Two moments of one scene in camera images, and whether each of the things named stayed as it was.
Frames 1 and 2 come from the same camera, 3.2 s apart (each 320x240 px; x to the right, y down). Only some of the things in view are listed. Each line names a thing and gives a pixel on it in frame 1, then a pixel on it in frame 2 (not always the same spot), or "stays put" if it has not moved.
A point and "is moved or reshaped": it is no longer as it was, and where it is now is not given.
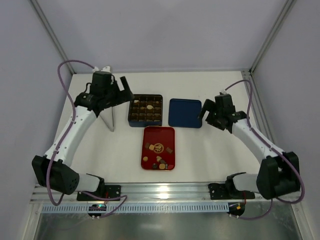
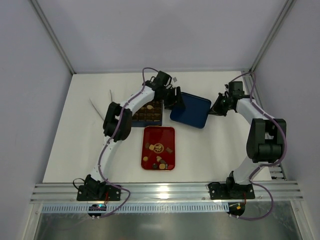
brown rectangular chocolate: (168, 150) stays put
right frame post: (285, 11) stays put
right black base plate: (220, 191) stays put
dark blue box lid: (184, 113) is moved or reshaped
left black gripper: (119, 92) → (172, 97)
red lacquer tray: (158, 152) stays put
